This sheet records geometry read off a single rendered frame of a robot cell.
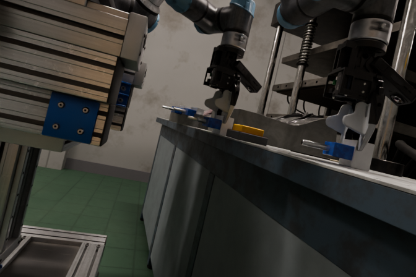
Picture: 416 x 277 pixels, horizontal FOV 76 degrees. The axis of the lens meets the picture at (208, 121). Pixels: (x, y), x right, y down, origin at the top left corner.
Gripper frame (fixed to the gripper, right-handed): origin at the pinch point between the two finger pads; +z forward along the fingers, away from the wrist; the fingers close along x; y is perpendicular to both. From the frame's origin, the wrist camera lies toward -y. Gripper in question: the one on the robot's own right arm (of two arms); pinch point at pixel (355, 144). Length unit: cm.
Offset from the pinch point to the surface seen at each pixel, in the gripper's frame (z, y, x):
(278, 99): -53, -60, -300
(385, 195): 6.0, 11.9, 27.5
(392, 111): -21, -48, -60
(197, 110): -2, 34, -58
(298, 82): -42, -28, -133
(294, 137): 0.3, 0.7, -33.4
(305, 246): 18.0, 11.2, 12.1
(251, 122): -1.2, 16.5, -28.6
